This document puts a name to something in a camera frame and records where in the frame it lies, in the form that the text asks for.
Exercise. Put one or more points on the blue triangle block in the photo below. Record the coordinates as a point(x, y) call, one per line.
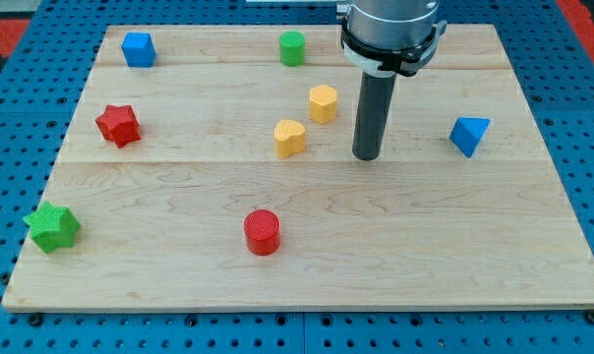
point(467, 133)

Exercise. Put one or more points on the red star block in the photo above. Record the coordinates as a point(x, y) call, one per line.
point(118, 124)

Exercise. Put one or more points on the wooden board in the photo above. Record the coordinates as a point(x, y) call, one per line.
point(421, 228)

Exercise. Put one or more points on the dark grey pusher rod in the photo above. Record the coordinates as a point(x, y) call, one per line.
point(372, 112)

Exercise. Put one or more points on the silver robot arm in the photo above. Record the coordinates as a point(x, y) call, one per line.
point(391, 37)

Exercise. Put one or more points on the red cylinder block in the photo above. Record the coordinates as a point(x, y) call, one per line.
point(262, 231)

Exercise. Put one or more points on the yellow heart block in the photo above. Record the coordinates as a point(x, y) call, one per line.
point(289, 137)

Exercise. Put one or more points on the green cylinder block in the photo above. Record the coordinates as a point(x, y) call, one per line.
point(292, 48)

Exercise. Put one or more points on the blue cube block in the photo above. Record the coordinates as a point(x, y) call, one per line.
point(138, 49)

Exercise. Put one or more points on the yellow hexagon block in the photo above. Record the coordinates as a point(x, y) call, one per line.
point(323, 104)

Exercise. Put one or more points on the green star block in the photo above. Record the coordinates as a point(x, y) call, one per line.
point(52, 227)

